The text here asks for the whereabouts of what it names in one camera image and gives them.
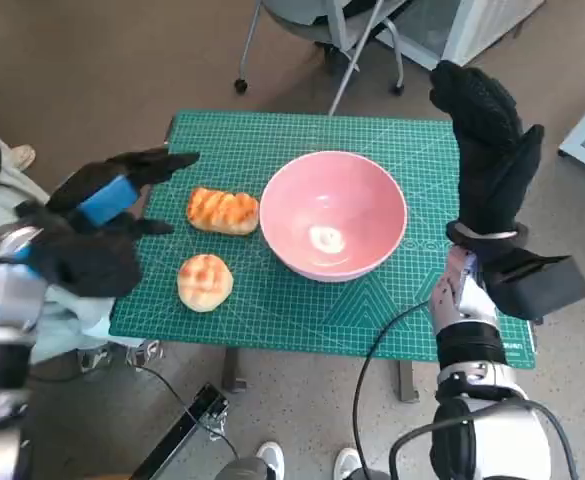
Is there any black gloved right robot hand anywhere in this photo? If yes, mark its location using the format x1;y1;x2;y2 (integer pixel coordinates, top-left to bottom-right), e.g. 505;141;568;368
429;59;546;236

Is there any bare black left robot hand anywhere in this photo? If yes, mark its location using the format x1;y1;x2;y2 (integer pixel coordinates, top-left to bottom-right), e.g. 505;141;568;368
45;146;202;240

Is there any long striped toy bread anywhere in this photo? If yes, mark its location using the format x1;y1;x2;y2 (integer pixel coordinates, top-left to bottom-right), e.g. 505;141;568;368
186;187;261;236

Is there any round toy bread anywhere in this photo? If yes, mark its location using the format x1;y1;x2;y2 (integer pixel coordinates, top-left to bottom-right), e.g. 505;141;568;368
176;253;235;314

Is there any pink bowl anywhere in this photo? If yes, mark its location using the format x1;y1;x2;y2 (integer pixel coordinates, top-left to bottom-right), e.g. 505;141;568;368
259;151;407;284

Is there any person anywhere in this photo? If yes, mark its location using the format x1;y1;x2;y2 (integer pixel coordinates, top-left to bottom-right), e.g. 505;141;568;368
0;130;114;366

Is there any white grilled cabinet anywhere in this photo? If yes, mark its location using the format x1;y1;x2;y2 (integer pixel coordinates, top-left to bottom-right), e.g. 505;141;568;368
376;0;548;71

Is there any chrome stool base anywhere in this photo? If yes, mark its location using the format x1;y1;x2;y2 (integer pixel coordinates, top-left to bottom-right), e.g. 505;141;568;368
74;339;164;375

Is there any white metal rod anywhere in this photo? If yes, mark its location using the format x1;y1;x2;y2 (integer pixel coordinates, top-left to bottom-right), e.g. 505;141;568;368
327;0;396;117

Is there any green cutting mat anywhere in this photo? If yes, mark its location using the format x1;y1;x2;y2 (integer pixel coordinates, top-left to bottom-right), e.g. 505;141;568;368
107;110;537;370

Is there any grey table leg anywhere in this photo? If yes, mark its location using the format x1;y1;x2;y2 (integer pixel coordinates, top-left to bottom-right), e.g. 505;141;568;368
221;348;247;394
397;360;420;403

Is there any grey office chair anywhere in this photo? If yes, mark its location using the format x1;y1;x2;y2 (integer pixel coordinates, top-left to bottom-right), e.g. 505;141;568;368
234;0;406;96

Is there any black bar device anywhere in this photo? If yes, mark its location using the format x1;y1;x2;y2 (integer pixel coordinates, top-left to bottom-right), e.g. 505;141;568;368
131;382;231;480

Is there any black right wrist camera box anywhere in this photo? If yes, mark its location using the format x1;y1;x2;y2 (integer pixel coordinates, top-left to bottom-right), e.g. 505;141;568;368
486;247;585;320

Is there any black floor cable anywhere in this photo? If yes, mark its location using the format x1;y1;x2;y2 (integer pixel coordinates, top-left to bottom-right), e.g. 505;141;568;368
29;363;243;461

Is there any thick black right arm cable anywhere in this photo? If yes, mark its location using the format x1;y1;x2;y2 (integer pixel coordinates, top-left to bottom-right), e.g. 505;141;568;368
389;398;578;480

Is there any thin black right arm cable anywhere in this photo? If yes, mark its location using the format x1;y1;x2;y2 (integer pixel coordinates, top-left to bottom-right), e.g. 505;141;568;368
352;299;436;480

